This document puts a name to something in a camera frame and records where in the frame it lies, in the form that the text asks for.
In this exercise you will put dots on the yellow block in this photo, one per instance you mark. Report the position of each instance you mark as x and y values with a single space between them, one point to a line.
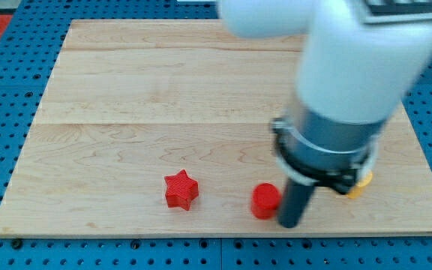
360 186

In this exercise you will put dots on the wooden board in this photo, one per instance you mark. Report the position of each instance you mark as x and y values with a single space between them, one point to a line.
130 101

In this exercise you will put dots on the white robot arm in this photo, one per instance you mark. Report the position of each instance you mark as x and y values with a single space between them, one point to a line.
360 58

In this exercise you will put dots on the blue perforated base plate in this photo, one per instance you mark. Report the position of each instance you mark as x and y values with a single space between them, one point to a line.
32 33

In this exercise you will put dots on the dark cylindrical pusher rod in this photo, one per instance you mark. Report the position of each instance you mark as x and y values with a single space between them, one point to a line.
293 203

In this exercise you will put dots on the red cylinder block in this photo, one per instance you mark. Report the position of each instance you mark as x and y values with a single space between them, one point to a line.
265 199

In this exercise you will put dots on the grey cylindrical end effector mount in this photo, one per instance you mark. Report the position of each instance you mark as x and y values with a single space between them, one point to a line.
313 150

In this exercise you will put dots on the red star block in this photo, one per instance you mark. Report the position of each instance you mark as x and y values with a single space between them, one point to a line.
181 190

